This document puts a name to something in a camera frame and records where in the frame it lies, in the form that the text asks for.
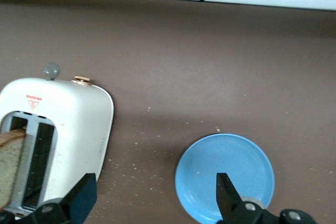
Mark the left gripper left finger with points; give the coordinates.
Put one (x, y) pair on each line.
(57, 212)

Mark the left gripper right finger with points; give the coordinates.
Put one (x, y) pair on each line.
(246, 214)

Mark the brown bread slice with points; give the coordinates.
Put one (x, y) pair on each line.
(10, 161)

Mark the blue plate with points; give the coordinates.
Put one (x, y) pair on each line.
(204, 161)

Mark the white toaster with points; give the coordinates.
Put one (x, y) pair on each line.
(78, 119)

